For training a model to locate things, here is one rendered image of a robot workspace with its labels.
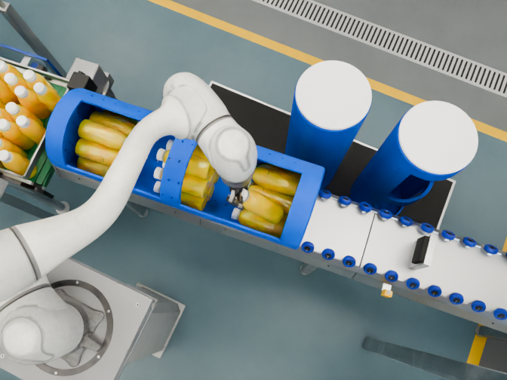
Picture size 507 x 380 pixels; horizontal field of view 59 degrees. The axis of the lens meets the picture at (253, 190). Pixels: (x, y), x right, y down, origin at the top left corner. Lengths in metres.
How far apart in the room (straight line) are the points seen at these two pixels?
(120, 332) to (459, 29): 2.72
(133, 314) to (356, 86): 1.10
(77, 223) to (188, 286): 1.76
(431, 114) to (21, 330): 1.46
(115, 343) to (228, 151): 0.81
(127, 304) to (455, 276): 1.11
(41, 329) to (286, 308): 1.50
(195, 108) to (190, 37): 2.08
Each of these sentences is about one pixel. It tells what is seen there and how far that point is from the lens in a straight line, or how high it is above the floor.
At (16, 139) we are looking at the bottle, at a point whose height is 1.00.
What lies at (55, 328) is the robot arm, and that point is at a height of 1.29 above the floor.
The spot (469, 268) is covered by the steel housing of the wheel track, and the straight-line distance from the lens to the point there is 1.76.
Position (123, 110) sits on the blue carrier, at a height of 1.21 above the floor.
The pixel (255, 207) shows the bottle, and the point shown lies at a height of 1.19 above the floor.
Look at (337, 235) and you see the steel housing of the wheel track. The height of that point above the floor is 0.93.
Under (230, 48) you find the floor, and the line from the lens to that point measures 3.00.
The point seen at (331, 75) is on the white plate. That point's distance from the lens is 1.72.
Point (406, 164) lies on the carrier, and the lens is 1.69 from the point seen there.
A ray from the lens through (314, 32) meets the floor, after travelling 3.08.
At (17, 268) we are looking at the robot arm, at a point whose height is 1.82.
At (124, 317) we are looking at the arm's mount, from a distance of 1.51.
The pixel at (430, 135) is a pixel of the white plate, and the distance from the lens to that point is 1.71.
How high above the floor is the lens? 2.52
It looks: 75 degrees down
